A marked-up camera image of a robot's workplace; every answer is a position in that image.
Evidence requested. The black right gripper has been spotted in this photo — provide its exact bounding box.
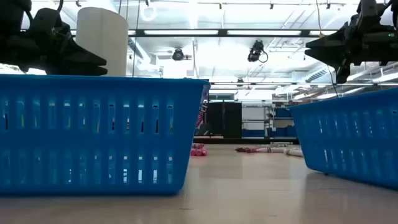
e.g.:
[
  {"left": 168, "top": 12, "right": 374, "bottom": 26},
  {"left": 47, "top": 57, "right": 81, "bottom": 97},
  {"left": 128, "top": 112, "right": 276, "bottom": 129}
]
[{"left": 304, "top": 21, "right": 398, "bottom": 84}]

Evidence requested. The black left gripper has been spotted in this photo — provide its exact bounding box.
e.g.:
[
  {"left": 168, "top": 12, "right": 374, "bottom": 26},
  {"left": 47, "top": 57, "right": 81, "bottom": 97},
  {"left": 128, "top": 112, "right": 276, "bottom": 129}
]
[{"left": 0, "top": 27, "right": 108, "bottom": 77}]

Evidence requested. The white cylindrical lamp shade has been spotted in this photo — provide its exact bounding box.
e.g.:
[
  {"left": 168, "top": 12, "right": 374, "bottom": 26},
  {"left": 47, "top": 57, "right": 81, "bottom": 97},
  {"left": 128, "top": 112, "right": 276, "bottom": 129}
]
[{"left": 75, "top": 6, "right": 129, "bottom": 77}]

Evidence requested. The blue slotted plastic basket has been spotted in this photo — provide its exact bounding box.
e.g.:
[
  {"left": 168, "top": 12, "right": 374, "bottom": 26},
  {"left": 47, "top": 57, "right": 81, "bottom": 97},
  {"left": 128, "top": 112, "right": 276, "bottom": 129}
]
[
  {"left": 287, "top": 88, "right": 398, "bottom": 190},
  {"left": 0, "top": 73, "right": 211, "bottom": 197}
]

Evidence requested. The metal shelf rack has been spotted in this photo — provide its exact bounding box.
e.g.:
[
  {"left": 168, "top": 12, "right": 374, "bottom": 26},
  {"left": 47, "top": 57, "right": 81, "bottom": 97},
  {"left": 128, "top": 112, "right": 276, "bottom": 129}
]
[{"left": 242, "top": 104, "right": 299, "bottom": 139}]

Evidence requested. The round black ceiling fixture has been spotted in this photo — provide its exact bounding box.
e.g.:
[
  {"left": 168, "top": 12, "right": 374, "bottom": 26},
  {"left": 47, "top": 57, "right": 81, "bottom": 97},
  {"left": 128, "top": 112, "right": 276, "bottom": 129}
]
[{"left": 171, "top": 48, "right": 186, "bottom": 62}]

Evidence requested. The black cabinet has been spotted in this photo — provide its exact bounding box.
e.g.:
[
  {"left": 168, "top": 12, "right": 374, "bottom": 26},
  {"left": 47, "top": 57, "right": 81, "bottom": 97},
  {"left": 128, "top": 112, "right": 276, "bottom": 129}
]
[{"left": 206, "top": 101, "right": 243, "bottom": 139}]

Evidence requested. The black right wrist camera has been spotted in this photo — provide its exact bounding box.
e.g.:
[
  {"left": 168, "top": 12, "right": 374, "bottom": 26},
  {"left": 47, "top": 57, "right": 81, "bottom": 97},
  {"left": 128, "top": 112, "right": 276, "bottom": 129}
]
[{"left": 356, "top": 0, "right": 379, "bottom": 27}]

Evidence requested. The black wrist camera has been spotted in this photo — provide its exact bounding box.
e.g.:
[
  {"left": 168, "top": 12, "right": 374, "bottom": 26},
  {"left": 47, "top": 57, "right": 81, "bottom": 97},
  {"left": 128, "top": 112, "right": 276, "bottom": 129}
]
[
  {"left": 356, "top": 0, "right": 379, "bottom": 27},
  {"left": 32, "top": 8, "right": 63, "bottom": 32}
]

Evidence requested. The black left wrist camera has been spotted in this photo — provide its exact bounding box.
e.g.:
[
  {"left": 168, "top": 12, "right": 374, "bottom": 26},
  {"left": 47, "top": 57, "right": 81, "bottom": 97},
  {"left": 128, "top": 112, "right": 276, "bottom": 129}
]
[{"left": 32, "top": 8, "right": 63, "bottom": 32}]

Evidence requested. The black overhead camera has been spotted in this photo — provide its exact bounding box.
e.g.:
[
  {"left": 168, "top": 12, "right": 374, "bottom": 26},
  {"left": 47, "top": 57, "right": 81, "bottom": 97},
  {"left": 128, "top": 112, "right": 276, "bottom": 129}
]
[{"left": 247, "top": 39, "right": 269, "bottom": 63}]

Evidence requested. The black overhead frame beam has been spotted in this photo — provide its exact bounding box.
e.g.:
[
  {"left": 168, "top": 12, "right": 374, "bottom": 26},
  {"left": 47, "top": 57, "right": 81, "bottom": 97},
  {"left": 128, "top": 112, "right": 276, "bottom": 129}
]
[{"left": 70, "top": 29, "right": 338, "bottom": 37}]

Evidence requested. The black metal table frame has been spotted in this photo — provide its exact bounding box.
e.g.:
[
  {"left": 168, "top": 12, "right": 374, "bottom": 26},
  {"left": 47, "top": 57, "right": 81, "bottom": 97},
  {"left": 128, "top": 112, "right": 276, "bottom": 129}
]
[{"left": 192, "top": 138, "right": 299, "bottom": 145}]

